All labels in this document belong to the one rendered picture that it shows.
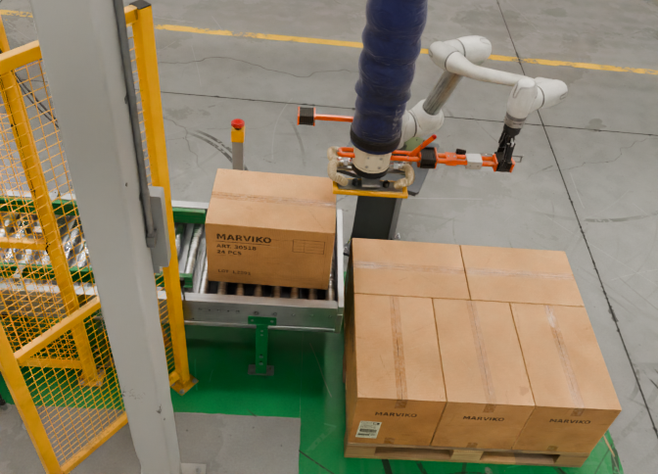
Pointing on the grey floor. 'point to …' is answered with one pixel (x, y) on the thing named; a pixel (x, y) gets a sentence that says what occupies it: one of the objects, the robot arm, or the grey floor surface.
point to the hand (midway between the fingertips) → (500, 161)
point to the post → (238, 148)
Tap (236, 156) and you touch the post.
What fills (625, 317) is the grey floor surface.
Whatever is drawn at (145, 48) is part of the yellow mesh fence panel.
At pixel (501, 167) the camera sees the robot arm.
